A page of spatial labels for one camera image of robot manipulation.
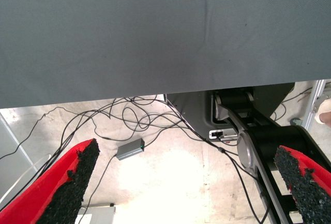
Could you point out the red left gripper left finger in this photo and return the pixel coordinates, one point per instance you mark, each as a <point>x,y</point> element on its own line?
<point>38,193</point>

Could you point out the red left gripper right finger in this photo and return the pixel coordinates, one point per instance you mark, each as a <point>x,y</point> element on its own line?
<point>307,187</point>

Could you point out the black silver robot torso link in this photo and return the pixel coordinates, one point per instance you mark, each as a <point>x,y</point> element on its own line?
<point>271,133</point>

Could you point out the dark grey robot base housing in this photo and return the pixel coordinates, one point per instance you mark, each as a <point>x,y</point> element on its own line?
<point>192,110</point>

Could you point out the light grey floor box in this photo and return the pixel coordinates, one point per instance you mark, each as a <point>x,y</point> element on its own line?
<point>101,215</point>

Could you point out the grey caster wheel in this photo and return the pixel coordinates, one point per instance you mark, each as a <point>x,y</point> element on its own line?
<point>296,122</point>

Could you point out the small grey adapter box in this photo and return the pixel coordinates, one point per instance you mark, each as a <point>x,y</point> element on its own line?
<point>129,150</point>

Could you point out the dark grey table cloth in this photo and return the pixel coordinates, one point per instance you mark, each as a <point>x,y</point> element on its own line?
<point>129,40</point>

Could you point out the aluminium frame post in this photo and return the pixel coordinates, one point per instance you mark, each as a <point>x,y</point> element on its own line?
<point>314,99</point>

